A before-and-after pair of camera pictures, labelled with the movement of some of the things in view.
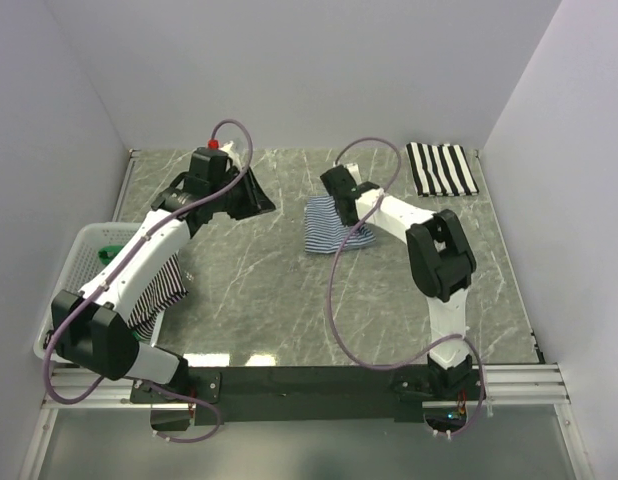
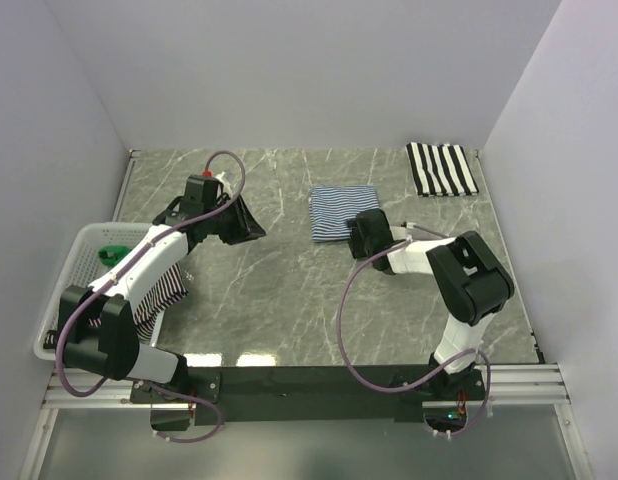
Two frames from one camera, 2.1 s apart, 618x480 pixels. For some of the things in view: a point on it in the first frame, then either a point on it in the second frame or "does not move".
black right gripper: (349, 223) to (355, 243)
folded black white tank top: (440, 170) does not move
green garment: (107, 253) does not move
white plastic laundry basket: (81, 265) does not move
